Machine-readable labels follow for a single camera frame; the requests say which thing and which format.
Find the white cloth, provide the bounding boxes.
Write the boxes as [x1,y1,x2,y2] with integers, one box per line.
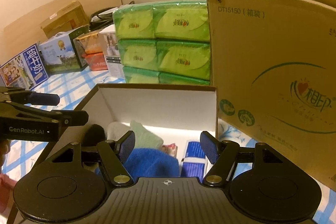
[106,122,131,141]

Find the black red round pad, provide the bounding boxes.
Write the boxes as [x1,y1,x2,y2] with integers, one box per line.
[81,124,106,147]

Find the blue fluffy towel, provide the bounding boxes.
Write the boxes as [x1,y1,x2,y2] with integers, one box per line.
[123,148,180,181]

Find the light green towel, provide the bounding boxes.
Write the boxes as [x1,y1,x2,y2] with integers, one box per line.
[130,121,163,150]

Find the blue white leaflet packet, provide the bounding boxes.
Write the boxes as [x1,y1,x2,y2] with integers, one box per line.
[181,140,209,182]

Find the blue milk carton box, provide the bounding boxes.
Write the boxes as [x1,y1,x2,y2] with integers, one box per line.
[1,44,49,90]

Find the blue checked bed sheet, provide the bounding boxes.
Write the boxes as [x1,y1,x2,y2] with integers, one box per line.
[2,69,335,223]

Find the cow picture milk box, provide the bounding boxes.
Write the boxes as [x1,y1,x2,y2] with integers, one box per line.
[38,25,89,75]

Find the brown open shoe box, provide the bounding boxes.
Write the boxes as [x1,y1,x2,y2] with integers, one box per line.
[6,83,219,224]

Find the wooden headboard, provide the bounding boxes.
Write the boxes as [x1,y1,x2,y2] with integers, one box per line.
[3,0,122,43]

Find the orange black gift box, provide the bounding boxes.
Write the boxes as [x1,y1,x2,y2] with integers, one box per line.
[75,30,108,71]

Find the white product box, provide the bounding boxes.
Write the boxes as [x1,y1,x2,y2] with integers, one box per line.
[98,24,125,79]

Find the brown cardboard box behind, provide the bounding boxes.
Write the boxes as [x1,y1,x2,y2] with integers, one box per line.
[40,1,89,38]

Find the green tissue pack bundle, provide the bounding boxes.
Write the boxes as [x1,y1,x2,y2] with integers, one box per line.
[113,0,211,85]

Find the large cardboard box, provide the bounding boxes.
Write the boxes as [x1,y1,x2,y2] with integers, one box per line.
[207,0,335,189]

